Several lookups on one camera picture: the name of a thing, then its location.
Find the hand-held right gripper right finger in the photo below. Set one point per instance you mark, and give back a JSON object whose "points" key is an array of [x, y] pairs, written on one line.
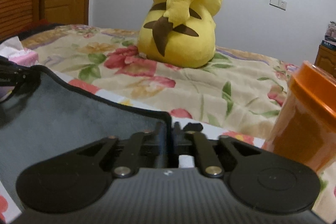
{"points": [[177, 140]]}

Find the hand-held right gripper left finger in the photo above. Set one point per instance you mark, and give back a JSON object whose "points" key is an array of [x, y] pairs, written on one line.
{"points": [[162, 144]]}

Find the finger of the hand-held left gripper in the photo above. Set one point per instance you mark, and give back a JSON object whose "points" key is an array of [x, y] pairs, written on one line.
{"points": [[18, 72]]}

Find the pink tissue pack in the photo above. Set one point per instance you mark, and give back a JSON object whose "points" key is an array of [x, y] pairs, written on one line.
{"points": [[23, 56]]}

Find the floral bed blanket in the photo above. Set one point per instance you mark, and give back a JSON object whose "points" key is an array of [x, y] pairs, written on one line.
{"points": [[189, 87]]}

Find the yellow plush toy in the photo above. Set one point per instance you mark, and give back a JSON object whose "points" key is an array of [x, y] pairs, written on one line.
{"points": [[181, 40]]}

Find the orange lidded container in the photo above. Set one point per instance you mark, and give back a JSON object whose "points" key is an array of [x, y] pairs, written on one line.
{"points": [[302, 129]]}

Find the wooden nightstand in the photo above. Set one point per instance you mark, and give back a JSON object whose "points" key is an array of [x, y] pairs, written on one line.
{"points": [[326, 61]]}

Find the stack of books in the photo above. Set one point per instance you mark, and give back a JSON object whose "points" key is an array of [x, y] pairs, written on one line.
{"points": [[330, 35]]}

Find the white wall switch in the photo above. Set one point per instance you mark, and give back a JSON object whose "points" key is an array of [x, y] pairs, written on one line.
{"points": [[278, 2]]}

